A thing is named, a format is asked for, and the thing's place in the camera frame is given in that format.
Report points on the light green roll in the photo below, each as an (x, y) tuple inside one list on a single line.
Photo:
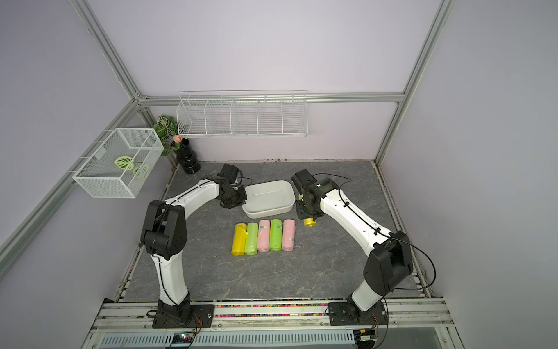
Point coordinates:
[(251, 246)]

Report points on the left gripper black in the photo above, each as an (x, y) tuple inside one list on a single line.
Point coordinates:
[(242, 201)]

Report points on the white wire basket cube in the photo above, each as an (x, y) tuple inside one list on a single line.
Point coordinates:
[(121, 164)]

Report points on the bright green roll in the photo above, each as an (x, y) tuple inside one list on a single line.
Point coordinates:
[(276, 235)]

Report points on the white plastic storage box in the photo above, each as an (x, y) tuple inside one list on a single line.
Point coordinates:
[(269, 199)]

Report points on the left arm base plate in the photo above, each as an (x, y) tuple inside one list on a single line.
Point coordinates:
[(183, 316)]

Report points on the green artificial plant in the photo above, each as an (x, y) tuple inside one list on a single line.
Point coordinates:
[(166, 128)]

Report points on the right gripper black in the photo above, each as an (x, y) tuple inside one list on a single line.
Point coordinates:
[(301, 212)]

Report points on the long white wire shelf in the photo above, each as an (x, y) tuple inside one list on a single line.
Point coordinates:
[(243, 114)]

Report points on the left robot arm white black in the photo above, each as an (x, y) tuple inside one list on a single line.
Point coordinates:
[(164, 232)]

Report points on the black vase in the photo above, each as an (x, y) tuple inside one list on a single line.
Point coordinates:
[(186, 156)]

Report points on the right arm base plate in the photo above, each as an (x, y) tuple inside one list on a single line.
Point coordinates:
[(356, 313)]

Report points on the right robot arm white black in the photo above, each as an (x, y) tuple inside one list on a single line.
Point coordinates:
[(389, 259)]

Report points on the white vented cable duct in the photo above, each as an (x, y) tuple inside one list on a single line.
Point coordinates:
[(238, 339)]

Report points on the pink trash bag roll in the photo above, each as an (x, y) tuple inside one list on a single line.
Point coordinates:
[(289, 230), (263, 239)]

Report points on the yellow trash bag roll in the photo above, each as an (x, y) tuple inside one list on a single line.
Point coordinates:
[(239, 239), (309, 222)]

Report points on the aluminium mounting rail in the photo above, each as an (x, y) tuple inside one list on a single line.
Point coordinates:
[(318, 314)]

